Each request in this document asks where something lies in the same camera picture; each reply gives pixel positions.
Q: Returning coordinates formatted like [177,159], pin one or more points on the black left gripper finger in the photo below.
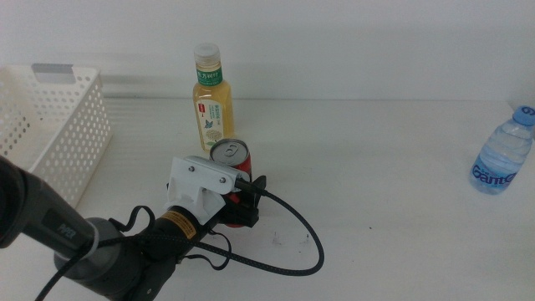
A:
[260,184]

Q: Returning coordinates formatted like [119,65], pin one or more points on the red soda can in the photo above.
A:
[230,151]

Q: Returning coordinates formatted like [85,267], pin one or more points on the yellow tea bottle green label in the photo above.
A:
[213,100]

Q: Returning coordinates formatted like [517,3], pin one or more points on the clear water bottle blue cap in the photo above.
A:
[499,161]

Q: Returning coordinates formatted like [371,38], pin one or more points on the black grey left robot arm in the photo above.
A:
[33,209]

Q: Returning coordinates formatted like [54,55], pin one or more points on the white perforated plastic basket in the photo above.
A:
[90,83]

